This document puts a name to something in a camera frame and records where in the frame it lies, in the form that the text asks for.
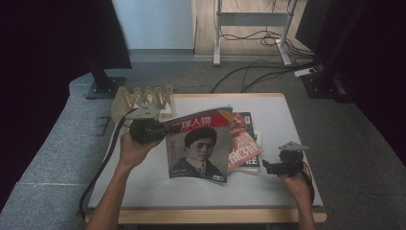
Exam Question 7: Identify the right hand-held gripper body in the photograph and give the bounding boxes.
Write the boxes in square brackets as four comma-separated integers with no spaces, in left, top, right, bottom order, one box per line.
[269,141,310,177]

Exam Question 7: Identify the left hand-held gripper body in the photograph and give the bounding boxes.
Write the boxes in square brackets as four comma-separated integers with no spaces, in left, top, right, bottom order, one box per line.
[124,104,167,146]

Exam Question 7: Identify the red-brown magazine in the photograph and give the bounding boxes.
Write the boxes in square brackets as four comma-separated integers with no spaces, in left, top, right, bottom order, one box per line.
[227,112,264,173]

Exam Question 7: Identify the wooden expanding book rack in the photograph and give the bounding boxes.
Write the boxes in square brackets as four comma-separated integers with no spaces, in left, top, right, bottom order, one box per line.
[110,84,177,124]

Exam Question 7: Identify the black-and-white portrait magazine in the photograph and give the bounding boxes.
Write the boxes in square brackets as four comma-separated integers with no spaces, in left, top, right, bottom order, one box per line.
[164,106,235,184]

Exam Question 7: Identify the dark blue illustrated magazine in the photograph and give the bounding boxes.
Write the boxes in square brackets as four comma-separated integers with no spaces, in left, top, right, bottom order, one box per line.
[235,110,260,169]

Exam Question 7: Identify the person's left hand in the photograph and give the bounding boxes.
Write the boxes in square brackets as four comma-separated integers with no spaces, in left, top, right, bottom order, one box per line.
[119,132,165,173]

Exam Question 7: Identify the person's right hand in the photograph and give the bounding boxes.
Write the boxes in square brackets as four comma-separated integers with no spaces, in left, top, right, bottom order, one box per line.
[279,172,313,206]

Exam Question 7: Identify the black stand with floor base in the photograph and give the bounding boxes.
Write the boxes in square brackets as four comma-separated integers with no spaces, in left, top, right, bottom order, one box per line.
[300,0,353,104]

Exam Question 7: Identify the white power strip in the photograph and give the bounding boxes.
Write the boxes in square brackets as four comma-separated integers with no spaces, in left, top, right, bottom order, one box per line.
[294,67,318,79]

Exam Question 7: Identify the dark curtain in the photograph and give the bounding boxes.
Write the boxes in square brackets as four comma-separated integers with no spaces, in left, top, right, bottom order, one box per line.
[0,0,133,212]

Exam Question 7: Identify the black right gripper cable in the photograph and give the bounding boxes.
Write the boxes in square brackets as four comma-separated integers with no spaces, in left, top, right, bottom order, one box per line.
[300,160,316,206]

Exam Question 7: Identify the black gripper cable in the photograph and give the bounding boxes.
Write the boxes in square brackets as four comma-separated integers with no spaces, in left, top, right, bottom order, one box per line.
[300,160,316,206]
[79,108,139,222]

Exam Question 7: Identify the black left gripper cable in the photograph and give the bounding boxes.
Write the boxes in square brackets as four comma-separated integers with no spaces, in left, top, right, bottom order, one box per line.
[79,108,139,222]

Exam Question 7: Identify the black stand with base plate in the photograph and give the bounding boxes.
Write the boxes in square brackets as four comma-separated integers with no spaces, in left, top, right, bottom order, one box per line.
[85,58,127,100]

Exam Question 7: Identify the long black floor cable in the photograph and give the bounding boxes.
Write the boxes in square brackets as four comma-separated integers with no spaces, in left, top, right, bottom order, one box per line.
[209,58,319,94]

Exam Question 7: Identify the black cable bundle under desk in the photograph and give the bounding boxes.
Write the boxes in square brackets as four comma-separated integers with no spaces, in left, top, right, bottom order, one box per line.
[219,29,315,60]

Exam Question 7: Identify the white metal desk frame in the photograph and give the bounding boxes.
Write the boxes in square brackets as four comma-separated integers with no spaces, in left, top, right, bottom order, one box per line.
[213,0,300,67]

